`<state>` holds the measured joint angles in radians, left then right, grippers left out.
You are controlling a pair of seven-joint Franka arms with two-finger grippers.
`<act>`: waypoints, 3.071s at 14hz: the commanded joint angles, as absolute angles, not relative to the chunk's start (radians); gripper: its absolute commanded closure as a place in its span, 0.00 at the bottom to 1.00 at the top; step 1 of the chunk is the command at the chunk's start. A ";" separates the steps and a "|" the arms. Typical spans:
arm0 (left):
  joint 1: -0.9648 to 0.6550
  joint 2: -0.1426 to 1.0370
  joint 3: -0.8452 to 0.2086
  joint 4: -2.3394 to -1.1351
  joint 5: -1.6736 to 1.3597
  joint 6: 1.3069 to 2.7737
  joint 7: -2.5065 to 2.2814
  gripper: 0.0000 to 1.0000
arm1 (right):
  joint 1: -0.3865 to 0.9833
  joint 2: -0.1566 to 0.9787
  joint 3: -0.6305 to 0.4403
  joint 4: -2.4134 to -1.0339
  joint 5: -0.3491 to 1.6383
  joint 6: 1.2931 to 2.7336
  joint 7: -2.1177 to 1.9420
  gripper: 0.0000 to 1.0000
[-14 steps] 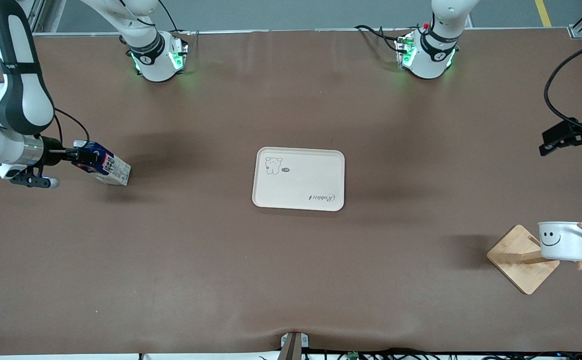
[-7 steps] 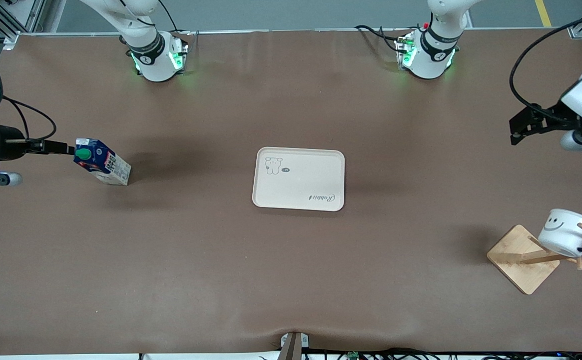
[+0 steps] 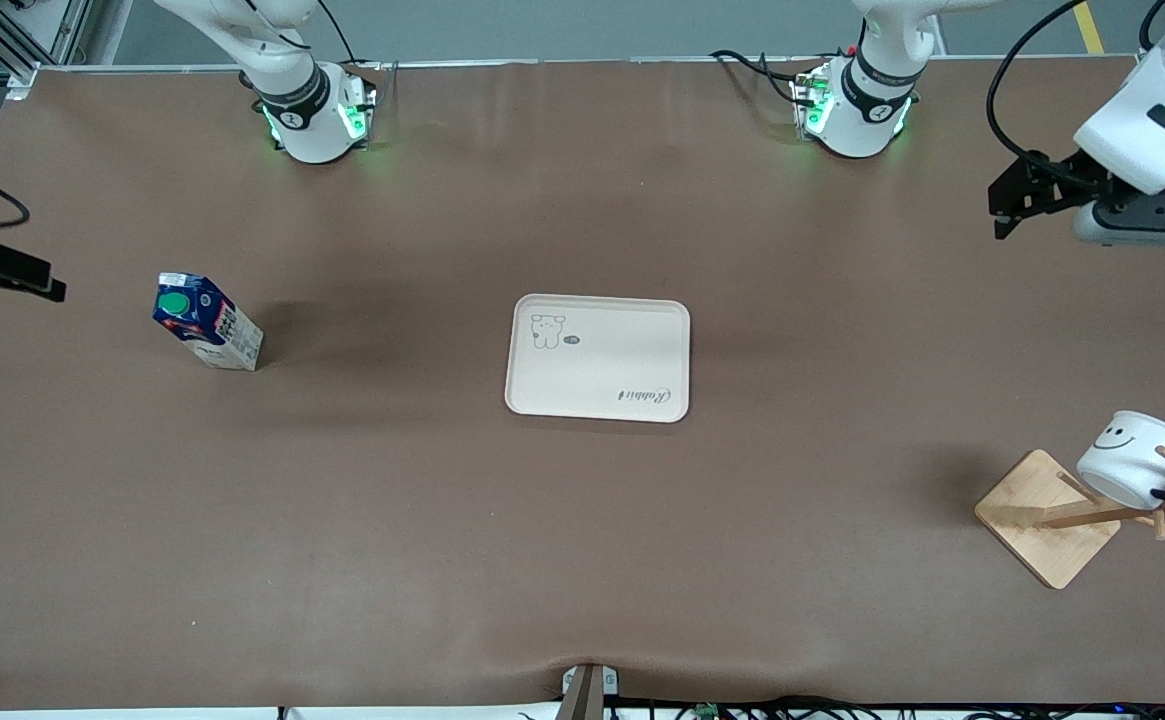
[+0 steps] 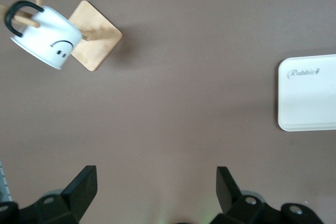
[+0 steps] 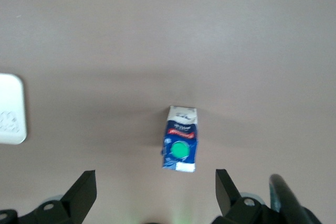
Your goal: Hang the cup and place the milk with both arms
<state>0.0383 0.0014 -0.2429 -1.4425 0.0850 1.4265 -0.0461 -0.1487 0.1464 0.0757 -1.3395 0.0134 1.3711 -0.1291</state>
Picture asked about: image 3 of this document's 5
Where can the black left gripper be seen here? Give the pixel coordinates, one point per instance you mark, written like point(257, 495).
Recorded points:
point(1050, 181)

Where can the blue milk carton green cap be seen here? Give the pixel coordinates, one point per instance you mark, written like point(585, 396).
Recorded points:
point(207, 325)

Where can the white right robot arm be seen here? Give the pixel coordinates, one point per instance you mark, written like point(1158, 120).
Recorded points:
point(302, 110)

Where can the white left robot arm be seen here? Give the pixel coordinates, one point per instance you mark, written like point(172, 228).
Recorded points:
point(867, 110)

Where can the wooden cup rack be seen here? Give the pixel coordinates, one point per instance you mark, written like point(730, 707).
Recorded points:
point(1047, 535)

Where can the yellow floor tape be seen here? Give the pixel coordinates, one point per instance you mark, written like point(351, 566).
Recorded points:
point(1092, 30)

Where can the brown table mat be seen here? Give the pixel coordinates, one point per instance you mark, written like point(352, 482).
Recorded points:
point(342, 500)

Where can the beige plastic tray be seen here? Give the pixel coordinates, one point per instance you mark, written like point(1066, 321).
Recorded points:
point(602, 370)

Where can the aluminium frame profile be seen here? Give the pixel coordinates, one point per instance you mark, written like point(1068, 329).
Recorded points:
point(2, 35)

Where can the camera mount post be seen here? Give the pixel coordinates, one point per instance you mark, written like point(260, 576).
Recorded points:
point(587, 692)

